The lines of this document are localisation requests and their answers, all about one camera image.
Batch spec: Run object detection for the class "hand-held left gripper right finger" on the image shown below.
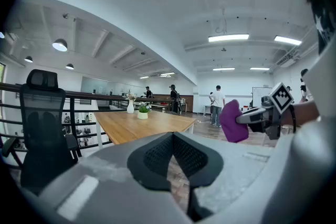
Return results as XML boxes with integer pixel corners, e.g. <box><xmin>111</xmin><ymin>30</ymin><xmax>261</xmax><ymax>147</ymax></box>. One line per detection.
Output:
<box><xmin>172</xmin><ymin>132</ymin><xmax>224</xmax><ymax>221</ymax></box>

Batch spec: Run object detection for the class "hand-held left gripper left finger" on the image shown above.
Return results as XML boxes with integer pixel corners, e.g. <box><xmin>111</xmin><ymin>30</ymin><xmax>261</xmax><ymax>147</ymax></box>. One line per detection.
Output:
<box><xmin>127</xmin><ymin>132</ymin><xmax>174</xmax><ymax>191</ymax></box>

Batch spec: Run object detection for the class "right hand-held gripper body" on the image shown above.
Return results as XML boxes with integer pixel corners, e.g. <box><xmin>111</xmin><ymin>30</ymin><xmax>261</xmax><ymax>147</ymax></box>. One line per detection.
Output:
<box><xmin>261</xmin><ymin>82</ymin><xmax>294</xmax><ymax>141</ymax></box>

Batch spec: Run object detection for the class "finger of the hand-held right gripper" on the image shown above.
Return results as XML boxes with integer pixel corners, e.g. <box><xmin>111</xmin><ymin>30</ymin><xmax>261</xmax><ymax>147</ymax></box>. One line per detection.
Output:
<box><xmin>235</xmin><ymin>106</ymin><xmax>267</xmax><ymax>124</ymax></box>
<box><xmin>248</xmin><ymin>123</ymin><xmax>266</xmax><ymax>134</ymax></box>

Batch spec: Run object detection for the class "purple cloth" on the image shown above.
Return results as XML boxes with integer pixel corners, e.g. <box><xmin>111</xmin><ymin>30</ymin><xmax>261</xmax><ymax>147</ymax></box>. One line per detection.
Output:
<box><xmin>219</xmin><ymin>99</ymin><xmax>249</xmax><ymax>143</ymax></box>

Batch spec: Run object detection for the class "artificial flower bouquet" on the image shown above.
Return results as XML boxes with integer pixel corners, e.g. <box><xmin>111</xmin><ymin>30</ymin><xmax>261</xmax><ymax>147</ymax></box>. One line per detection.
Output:
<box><xmin>136</xmin><ymin>101</ymin><xmax>152</xmax><ymax>120</ymax></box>

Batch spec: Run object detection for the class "person's right forearm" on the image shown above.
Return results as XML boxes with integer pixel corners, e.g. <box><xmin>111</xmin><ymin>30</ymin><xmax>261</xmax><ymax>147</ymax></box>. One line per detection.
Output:
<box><xmin>282</xmin><ymin>101</ymin><xmax>320</xmax><ymax>126</ymax></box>

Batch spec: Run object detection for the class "whiteboard on stand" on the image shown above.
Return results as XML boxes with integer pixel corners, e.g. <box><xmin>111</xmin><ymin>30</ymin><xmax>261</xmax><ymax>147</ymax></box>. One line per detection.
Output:
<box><xmin>252</xmin><ymin>87</ymin><xmax>274</xmax><ymax>108</ymax></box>

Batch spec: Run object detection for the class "ceiling air conditioner unit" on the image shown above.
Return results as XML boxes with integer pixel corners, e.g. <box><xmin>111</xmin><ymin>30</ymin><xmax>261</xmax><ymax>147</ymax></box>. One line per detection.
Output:
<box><xmin>272</xmin><ymin>51</ymin><xmax>300</xmax><ymax>68</ymax></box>

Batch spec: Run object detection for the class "black star print shirt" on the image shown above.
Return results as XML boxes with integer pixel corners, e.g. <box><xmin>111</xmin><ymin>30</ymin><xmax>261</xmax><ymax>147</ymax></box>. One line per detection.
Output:
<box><xmin>311</xmin><ymin>0</ymin><xmax>336</xmax><ymax>56</ymax></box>

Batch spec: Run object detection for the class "black railing with wooden handrail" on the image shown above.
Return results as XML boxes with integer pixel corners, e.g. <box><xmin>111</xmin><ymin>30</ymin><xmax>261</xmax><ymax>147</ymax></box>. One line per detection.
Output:
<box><xmin>0</xmin><ymin>82</ymin><xmax>174</xmax><ymax>152</ymax></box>

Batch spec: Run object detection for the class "black mesh office chair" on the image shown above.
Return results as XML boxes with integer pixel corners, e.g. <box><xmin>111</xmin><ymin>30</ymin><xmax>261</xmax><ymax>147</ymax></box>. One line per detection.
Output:
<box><xmin>1</xmin><ymin>69</ymin><xmax>79</xmax><ymax>195</ymax></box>

